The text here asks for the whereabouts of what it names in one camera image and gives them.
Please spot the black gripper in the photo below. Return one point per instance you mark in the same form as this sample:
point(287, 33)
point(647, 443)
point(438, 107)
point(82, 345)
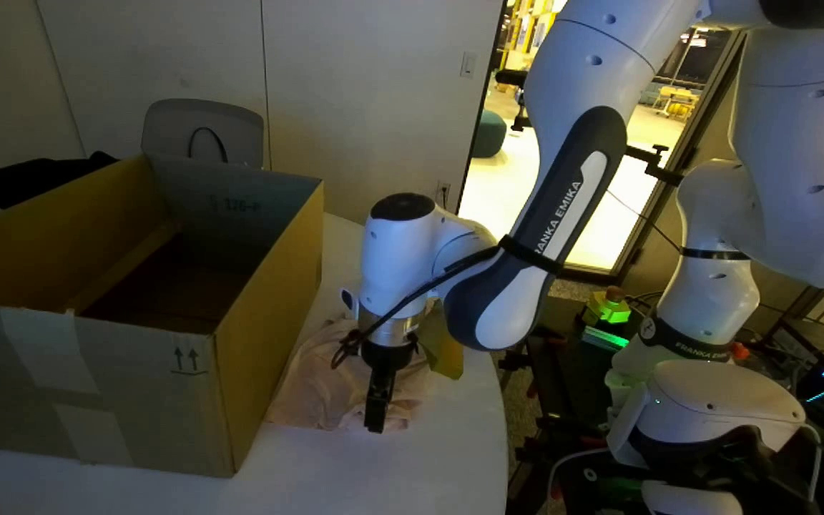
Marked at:
point(388, 359)

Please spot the pink shirt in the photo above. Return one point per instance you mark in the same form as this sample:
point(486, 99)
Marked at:
point(315, 390)

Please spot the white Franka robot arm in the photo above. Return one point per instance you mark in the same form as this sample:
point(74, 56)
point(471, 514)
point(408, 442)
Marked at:
point(793, 144)

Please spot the brown cardboard box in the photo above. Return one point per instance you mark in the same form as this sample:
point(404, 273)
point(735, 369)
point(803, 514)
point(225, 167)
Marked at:
point(144, 382)

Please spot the green lit control box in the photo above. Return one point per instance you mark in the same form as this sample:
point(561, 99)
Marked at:
point(607, 316)

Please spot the teal ottoman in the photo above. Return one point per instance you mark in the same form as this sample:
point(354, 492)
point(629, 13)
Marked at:
point(487, 132)

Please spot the black jacket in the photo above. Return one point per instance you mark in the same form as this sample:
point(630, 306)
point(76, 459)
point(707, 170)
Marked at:
point(42, 174)

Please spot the gold wrist camera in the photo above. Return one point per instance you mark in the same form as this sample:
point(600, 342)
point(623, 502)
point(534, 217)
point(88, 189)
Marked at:
point(441, 353)

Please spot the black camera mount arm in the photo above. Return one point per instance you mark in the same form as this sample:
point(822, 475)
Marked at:
point(660, 164)

